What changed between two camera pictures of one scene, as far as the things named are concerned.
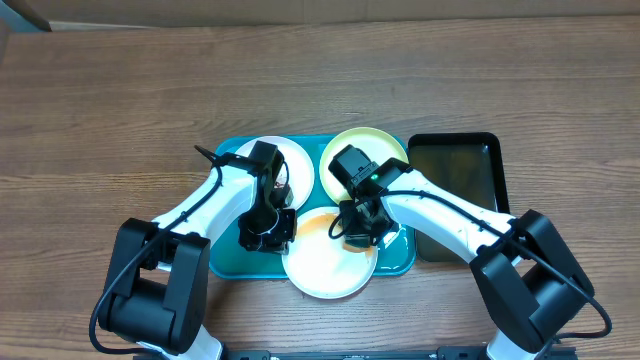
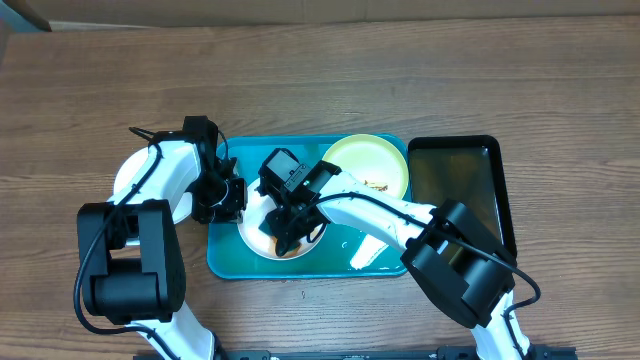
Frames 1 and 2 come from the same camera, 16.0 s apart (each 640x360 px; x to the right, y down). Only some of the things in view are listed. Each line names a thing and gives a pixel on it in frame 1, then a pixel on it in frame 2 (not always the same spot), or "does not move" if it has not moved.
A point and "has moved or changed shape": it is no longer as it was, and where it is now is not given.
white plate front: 322,266 -> 132,171
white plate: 301,175 has moved or changed shape
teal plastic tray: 227,260 does not move
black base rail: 445,353 does not move
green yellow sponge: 357,242 -> 289,254
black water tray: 472,161 does not move
